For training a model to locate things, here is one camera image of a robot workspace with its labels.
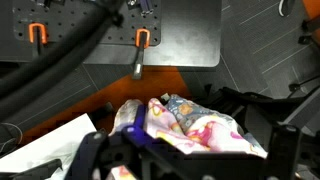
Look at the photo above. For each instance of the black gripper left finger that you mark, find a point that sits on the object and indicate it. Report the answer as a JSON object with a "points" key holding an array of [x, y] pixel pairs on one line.
{"points": [[91, 153]]}

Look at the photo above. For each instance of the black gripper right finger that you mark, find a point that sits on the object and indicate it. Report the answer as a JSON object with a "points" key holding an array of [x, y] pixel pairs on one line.
{"points": [[283, 150]]}

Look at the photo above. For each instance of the pink patterned fleece blanket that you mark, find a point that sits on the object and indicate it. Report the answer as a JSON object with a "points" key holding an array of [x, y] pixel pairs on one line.
{"points": [[206, 136]]}

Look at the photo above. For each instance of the white paper sheet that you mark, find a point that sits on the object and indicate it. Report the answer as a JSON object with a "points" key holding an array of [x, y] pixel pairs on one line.
{"points": [[50, 143]]}

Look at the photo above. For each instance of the black office chair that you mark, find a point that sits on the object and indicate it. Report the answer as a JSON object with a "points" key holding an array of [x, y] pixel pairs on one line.
{"points": [[253, 98]]}

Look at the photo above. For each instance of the black tripod leg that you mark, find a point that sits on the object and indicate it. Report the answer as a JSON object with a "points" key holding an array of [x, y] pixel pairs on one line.
{"points": [[295, 87]]}

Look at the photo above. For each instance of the black chair wheel base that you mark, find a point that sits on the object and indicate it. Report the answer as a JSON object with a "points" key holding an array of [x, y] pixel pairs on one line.
{"points": [[310, 26]]}

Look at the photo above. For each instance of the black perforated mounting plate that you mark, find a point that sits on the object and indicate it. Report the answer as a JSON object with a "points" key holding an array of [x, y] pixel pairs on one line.
{"points": [[76, 13]]}

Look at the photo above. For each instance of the small dark bolted bracket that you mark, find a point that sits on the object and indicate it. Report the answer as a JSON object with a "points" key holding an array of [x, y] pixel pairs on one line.
{"points": [[145, 6]]}

